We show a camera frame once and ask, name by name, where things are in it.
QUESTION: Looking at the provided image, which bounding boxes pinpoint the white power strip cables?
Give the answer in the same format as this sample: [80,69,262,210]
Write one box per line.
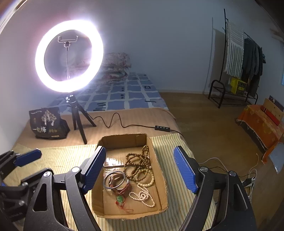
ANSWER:
[198,152,260,203]

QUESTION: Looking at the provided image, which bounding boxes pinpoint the white knitted towel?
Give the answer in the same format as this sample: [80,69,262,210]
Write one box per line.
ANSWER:
[225,20,244,79]

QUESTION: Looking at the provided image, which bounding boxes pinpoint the white ring light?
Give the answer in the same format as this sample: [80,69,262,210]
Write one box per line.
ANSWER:
[35,19,104,93]

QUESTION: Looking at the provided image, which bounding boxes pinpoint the black power cable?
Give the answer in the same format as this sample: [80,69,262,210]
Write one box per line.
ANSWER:
[88,112,185,137]

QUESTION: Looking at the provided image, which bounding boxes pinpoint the phone holder clip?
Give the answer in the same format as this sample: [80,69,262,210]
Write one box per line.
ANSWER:
[57,36,78,48]

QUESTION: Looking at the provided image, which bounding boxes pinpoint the blue patterned bed sheet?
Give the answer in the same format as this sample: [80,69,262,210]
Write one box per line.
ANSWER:
[48,72,169,112]

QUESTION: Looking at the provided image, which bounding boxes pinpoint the yellow crate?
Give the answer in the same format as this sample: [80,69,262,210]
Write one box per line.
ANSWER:
[230,77,247,95]

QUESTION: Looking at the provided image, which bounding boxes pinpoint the red leather watch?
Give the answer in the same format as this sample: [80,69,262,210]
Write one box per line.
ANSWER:
[108,173,131,194]

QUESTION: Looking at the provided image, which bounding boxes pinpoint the brown wooden bead necklace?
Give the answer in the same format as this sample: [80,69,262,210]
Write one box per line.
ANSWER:
[123,144,154,182]

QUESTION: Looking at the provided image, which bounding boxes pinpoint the black snack bag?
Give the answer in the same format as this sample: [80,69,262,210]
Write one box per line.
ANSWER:
[29,107,70,139]

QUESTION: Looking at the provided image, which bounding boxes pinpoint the cardboard box tray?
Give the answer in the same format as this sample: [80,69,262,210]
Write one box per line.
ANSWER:
[91,134,168,219]

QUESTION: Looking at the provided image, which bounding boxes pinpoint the white pearl necklace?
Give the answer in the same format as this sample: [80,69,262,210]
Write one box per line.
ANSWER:
[129,186,156,208]

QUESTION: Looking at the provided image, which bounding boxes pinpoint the black clothes rack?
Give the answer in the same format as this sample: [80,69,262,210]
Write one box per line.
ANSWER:
[208,10,266,109]

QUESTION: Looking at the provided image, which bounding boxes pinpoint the dark hanging clothes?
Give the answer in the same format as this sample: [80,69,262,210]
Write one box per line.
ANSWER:
[241,38,266,97]

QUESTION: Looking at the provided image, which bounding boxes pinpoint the orange covered box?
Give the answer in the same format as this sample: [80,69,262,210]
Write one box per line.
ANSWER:
[236,105,283,164]

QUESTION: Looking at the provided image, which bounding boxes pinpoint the green jade pendant red cord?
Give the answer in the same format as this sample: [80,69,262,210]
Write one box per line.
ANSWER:
[114,191,134,214]

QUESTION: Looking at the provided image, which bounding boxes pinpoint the wooden red box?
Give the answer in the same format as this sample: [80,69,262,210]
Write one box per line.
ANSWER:
[260,96,283,126]

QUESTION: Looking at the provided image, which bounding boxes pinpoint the folded floral quilt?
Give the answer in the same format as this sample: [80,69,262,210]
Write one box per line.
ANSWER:
[71,52,132,84]

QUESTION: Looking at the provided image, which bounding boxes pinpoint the yellow striped cloth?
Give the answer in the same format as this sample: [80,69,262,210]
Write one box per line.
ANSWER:
[4,135,217,231]

